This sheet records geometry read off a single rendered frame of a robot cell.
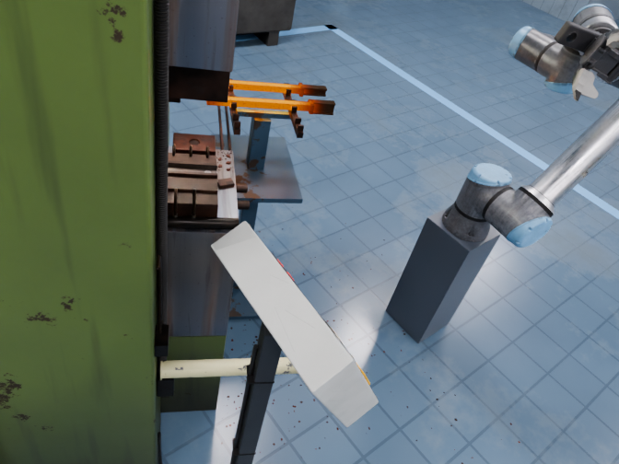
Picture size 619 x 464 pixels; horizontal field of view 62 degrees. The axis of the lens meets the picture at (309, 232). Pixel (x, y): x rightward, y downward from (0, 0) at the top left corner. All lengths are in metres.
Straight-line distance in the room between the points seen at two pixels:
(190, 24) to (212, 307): 0.85
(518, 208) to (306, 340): 1.25
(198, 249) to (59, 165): 0.59
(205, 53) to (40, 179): 0.39
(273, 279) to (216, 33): 0.47
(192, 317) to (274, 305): 0.76
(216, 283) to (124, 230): 0.58
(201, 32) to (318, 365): 0.64
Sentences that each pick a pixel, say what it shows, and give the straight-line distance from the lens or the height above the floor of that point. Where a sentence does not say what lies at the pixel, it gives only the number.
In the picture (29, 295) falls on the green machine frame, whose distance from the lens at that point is 1.13.
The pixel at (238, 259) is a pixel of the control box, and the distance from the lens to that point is 0.93.
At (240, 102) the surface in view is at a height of 0.96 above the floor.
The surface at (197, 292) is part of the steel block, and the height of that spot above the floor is 0.68.
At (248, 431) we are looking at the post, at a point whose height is 0.72.
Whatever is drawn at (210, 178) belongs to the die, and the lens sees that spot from 1.41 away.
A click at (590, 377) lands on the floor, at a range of 2.83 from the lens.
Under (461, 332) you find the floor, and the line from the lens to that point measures 2.61.
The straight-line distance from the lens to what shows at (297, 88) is 1.98.
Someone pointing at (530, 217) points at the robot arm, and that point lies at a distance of 1.93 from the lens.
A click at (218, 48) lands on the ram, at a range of 1.06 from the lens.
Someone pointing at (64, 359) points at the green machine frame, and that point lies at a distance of 1.29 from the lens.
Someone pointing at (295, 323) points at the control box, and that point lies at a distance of 0.85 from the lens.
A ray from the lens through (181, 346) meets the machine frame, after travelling 1.73.
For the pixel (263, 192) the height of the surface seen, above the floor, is 0.69.
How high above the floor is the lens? 1.84
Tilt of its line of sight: 41 degrees down
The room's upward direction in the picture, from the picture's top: 14 degrees clockwise
